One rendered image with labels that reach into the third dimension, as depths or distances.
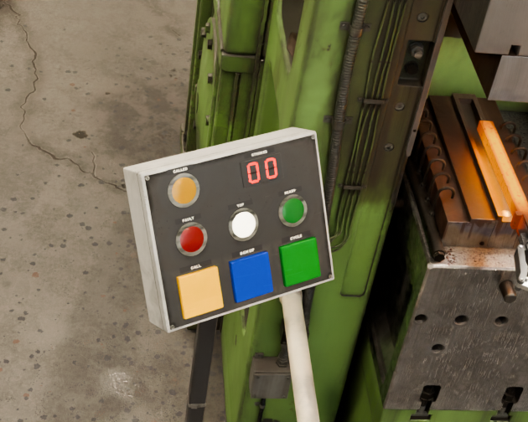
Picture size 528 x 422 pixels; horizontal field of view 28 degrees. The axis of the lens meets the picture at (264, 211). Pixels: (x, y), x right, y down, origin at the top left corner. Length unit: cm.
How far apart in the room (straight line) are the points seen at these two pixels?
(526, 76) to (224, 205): 58
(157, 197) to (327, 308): 79
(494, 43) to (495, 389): 88
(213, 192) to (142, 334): 135
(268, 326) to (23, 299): 97
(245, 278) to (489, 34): 59
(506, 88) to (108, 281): 166
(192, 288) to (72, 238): 161
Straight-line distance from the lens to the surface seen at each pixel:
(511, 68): 189
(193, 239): 177
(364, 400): 260
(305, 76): 199
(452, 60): 245
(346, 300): 240
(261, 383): 251
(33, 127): 380
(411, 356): 227
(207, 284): 179
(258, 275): 183
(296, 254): 187
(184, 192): 174
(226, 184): 178
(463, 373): 235
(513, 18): 184
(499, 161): 218
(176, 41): 431
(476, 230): 212
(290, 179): 184
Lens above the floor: 228
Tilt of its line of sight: 40 degrees down
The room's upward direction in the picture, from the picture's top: 10 degrees clockwise
